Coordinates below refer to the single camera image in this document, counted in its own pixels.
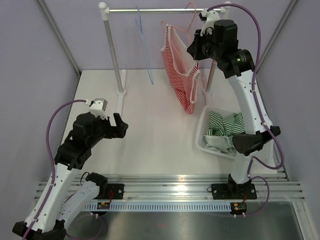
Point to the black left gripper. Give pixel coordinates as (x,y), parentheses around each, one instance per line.
(118,131)

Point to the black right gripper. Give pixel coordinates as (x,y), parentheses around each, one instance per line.
(194,50)

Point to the pink wire hanger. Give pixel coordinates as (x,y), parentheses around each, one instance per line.
(190,25)

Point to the red striped tank top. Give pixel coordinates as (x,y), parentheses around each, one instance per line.
(188,99)

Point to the blue wire hanger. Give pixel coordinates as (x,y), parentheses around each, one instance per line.
(144,46)

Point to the green striped tank top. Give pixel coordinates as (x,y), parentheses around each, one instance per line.
(220,132)

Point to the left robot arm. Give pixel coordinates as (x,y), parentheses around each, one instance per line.
(53,213)

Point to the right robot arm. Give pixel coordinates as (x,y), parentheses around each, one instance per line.
(217,40)

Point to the white and silver clothes rack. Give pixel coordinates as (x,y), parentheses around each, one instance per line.
(121,75)

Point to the white plastic basket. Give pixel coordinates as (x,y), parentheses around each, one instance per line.
(203,126)

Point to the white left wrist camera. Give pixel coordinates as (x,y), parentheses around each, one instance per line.
(97,107)

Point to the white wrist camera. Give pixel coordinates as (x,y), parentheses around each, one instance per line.
(97,107)
(208,18)

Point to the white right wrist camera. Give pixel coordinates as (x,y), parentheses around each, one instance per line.
(208,18)

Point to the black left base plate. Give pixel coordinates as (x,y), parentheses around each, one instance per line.
(113,191)

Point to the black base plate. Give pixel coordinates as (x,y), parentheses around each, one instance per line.
(227,191)
(113,191)

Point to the white slotted cable duct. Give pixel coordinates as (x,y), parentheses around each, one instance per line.
(159,207)

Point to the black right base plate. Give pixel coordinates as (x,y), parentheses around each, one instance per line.
(227,191)

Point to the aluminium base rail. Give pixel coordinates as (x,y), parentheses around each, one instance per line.
(194,188)

